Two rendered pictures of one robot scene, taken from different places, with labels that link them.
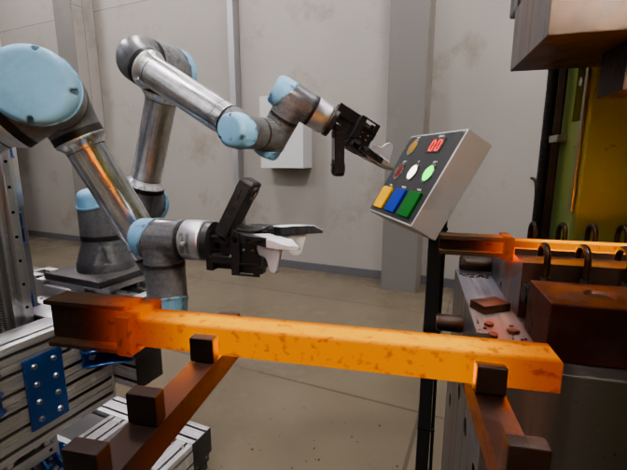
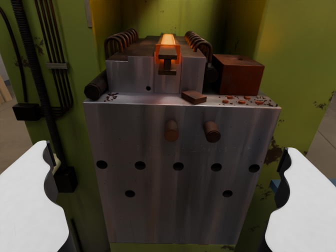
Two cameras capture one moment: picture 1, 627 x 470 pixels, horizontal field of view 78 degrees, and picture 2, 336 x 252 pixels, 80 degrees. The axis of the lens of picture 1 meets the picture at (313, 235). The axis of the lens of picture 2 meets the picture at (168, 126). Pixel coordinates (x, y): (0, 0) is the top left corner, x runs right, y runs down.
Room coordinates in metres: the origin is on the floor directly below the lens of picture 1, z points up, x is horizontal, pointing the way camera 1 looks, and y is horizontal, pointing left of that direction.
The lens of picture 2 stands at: (0.68, 0.10, 1.06)
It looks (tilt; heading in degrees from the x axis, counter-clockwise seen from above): 29 degrees down; 254
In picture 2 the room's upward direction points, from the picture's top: 2 degrees clockwise
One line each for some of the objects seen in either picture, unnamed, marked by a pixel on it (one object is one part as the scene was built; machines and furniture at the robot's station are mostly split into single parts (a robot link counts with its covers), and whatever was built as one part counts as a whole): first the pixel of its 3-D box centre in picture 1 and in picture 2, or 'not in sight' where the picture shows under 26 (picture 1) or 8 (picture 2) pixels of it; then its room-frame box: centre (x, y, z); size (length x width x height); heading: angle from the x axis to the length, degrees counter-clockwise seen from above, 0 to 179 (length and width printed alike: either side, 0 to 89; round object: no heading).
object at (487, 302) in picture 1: (490, 305); (193, 96); (0.53, -0.25, 0.92); 0.04 x 0.03 x 0.01; 107
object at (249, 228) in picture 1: (239, 246); not in sight; (0.68, 0.13, 0.97); 0.12 x 0.08 x 0.09; 75
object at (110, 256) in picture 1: (104, 250); not in sight; (1.09, 0.60, 0.87); 0.15 x 0.15 x 0.10
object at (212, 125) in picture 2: not in sight; (211, 131); (0.51, -0.20, 0.87); 0.04 x 0.03 x 0.03; 75
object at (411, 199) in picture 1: (411, 204); not in sight; (1.04, -0.26, 1.01); 0.07 x 0.05 x 0.07; 10
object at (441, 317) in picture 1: (449, 323); (171, 130); (0.58, -0.22, 0.87); 0.04 x 0.03 x 0.03; 75
